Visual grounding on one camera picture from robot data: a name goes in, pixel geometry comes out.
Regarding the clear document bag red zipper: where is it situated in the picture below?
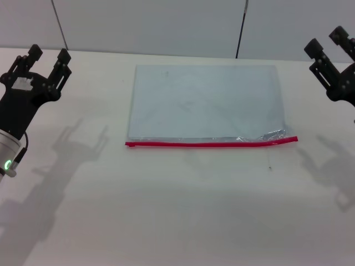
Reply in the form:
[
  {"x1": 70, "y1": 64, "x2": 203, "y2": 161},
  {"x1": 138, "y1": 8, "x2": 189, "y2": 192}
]
[{"x1": 124, "y1": 64, "x2": 299, "y2": 149}]

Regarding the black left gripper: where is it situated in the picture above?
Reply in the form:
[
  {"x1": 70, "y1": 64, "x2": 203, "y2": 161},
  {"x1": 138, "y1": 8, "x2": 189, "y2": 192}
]
[{"x1": 0, "y1": 44, "x2": 72, "y2": 141}]

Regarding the left arm cable with plug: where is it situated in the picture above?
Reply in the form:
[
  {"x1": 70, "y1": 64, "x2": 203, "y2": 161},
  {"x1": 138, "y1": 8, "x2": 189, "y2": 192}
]
[{"x1": 12, "y1": 132, "x2": 29, "y2": 171}]

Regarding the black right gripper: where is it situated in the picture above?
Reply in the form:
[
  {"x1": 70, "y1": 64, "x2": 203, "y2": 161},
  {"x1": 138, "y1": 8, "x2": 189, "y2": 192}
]
[{"x1": 304, "y1": 26, "x2": 355, "y2": 108}]

